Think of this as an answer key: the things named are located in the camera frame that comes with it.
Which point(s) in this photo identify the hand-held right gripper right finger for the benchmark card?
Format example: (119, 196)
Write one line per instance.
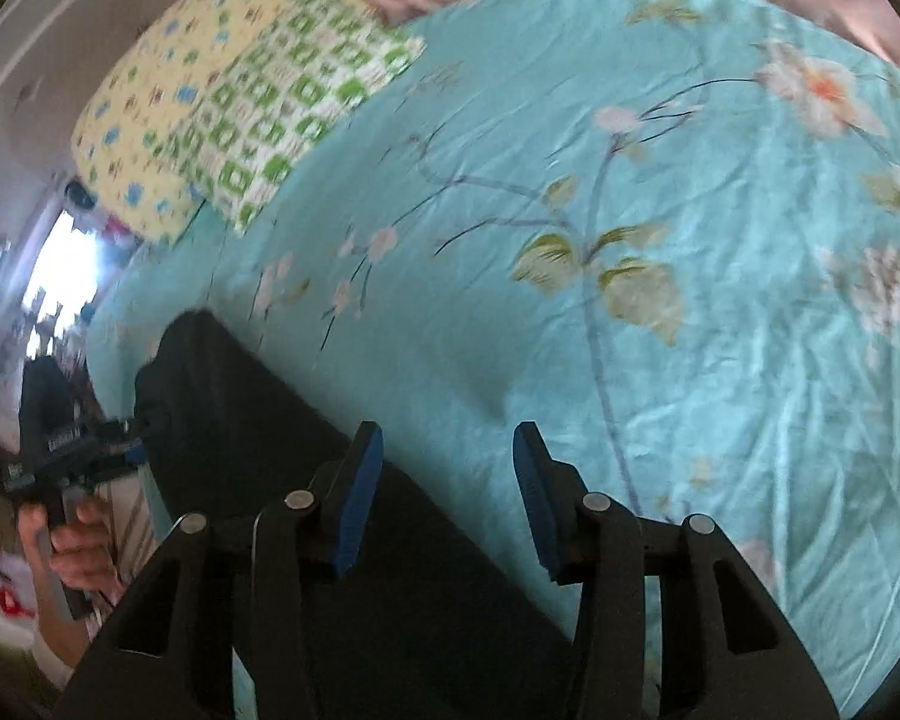
(532, 499)

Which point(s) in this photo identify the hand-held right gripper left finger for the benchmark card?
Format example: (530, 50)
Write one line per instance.
(360, 499)

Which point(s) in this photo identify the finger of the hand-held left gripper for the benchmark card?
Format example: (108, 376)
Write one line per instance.
(139, 426)

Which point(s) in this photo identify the black pants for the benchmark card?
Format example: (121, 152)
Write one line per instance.
(270, 427)

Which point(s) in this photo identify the person's left forearm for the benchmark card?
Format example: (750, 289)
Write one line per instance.
(56, 637)

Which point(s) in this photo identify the person's left hand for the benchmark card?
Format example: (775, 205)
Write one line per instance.
(82, 547)

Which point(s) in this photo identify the striped white cloth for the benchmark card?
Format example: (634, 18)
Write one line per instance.
(127, 532)

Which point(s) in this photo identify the bright window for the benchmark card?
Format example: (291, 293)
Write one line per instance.
(64, 277)

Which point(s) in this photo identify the red cloth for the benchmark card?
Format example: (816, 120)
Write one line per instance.
(124, 229)

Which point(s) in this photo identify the teal floral bed sheet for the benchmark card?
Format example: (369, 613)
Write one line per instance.
(570, 165)

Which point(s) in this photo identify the yellow cartoon print pillow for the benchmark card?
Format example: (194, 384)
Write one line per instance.
(165, 75)

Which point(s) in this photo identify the green checked pillow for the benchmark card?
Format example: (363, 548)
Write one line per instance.
(285, 90)

